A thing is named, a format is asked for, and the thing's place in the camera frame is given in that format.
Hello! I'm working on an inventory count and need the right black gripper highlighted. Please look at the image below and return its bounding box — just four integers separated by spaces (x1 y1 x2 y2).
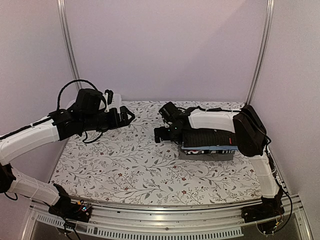
154 123 185 143

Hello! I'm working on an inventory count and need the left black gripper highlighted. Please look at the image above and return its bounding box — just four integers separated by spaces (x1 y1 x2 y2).
81 105 135 133

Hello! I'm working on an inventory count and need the black pinstriped long sleeve shirt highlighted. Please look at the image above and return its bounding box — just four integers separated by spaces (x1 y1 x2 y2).
182 128 238 148

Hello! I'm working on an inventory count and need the light blue shirt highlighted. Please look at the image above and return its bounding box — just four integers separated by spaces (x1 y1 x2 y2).
181 145 239 151

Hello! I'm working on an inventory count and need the black white printed shirt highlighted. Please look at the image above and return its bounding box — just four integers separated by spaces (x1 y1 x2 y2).
183 150 235 155

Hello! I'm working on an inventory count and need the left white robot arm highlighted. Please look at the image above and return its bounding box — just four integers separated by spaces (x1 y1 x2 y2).
0 80 135 217

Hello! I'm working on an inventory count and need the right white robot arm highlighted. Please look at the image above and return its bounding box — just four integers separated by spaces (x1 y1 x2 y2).
154 102 285 218

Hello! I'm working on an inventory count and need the white plastic basket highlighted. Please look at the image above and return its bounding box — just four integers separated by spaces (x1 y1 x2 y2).
110 93 122 108

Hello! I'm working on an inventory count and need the floral patterned table mat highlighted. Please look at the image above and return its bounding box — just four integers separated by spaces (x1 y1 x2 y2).
49 100 283 206

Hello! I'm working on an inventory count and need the aluminium front rail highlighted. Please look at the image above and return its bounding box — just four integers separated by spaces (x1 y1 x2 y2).
21 194 316 240

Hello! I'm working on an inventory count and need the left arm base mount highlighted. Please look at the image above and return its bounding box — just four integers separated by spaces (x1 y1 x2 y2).
48 197 92 223

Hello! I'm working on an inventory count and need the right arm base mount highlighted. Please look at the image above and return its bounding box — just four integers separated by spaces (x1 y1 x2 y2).
241 198 285 223

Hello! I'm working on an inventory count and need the left aluminium frame post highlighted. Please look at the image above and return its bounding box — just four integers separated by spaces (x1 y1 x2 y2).
56 0 80 79

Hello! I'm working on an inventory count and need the aluminium frame post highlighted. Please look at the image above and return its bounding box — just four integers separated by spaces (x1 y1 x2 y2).
56 0 80 79
245 0 275 105

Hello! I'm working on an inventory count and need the right aluminium frame post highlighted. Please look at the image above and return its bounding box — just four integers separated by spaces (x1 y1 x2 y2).
245 0 275 105

